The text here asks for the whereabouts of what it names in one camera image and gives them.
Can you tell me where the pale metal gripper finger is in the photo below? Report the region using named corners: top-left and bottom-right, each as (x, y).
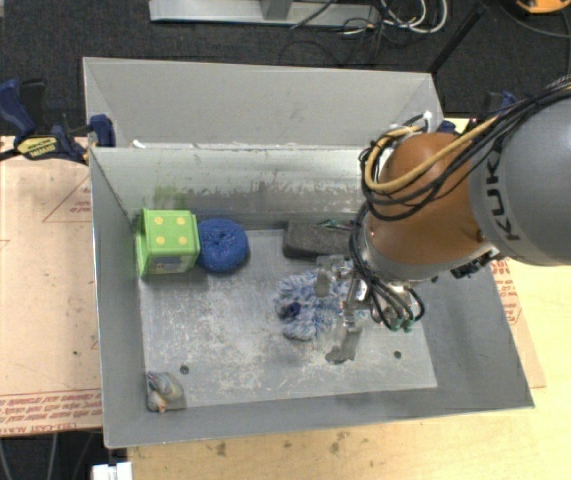
top-left (314, 255), bottom-right (335, 299)
top-left (324, 317), bottom-right (364, 366)

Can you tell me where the blue and white fluffy cloth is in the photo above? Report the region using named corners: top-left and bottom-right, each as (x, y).
top-left (271, 261), bottom-right (362, 342)

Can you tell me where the dark grey flat block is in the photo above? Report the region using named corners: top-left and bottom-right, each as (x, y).
top-left (281, 220), bottom-right (362, 262)

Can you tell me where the blue round scrubber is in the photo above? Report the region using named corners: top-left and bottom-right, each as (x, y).
top-left (196, 217), bottom-right (251, 274)

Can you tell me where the grey metal bin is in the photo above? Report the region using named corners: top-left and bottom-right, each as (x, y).
top-left (82, 56), bottom-right (536, 450)

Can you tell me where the green dice box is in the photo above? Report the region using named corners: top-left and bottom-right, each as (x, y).
top-left (134, 208), bottom-right (202, 279)

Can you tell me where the grey toy duck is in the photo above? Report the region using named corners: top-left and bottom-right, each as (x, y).
top-left (144, 370), bottom-right (187, 415)

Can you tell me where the black cylinder on white bracket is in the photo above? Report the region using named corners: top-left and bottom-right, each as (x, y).
top-left (450, 253), bottom-right (492, 280)

